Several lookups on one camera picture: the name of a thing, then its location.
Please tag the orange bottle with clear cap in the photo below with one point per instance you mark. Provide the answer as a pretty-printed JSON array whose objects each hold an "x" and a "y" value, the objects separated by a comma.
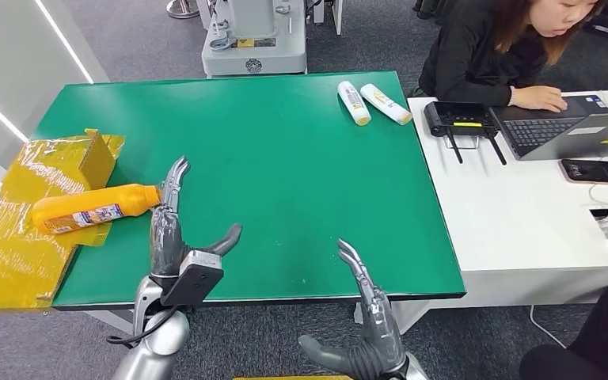
[{"x": 89, "y": 207}]

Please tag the black smartphone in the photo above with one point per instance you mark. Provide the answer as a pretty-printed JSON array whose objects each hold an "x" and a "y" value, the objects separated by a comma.
[{"x": 595, "y": 172}]

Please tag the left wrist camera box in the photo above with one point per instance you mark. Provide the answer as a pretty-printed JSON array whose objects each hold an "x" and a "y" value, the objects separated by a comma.
[{"x": 196, "y": 280}]

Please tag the person in black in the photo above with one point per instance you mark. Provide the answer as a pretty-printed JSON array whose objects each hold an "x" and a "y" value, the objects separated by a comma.
[{"x": 597, "y": 341}]

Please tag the green topped table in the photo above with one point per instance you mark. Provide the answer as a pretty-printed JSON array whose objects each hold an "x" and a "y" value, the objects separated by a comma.
[{"x": 283, "y": 183}]

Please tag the person's forearm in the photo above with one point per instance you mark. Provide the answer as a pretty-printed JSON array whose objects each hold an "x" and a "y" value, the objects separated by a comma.
[{"x": 465, "y": 90}]

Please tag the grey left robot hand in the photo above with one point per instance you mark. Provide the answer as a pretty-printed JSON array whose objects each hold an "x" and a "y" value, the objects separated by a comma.
[{"x": 165, "y": 241}]

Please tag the chrome stand base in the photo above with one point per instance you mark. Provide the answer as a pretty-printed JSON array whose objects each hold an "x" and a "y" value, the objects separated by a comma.
[{"x": 182, "y": 9}]

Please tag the yellow tape-wrapped cardboard box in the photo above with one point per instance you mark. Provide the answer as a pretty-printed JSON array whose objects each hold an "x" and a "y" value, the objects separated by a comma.
[{"x": 15, "y": 251}]

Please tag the black router with antennas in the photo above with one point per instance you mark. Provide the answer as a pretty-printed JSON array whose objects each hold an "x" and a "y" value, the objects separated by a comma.
[{"x": 457, "y": 116}]

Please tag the person's hand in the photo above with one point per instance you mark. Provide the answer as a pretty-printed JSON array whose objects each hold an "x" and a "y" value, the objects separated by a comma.
[{"x": 539, "y": 98}]

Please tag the white machine base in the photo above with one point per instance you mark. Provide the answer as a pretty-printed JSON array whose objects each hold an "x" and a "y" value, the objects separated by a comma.
[{"x": 256, "y": 47}]

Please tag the white bottle with yellow cap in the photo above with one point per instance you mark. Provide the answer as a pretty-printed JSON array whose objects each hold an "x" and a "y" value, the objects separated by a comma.
[
  {"x": 387, "y": 105},
  {"x": 354, "y": 104}
]

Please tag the grey laptop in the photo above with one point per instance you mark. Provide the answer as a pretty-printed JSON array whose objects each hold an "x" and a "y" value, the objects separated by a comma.
[{"x": 544, "y": 131}]

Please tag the white desk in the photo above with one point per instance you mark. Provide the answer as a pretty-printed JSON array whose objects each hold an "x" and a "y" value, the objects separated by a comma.
[{"x": 519, "y": 236}]

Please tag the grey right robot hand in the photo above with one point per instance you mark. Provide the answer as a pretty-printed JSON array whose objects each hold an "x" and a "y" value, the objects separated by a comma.
[{"x": 382, "y": 335}]

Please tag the white furniture legs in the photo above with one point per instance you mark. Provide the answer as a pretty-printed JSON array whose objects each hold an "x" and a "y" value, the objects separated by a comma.
[{"x": 336, "y": 15}]

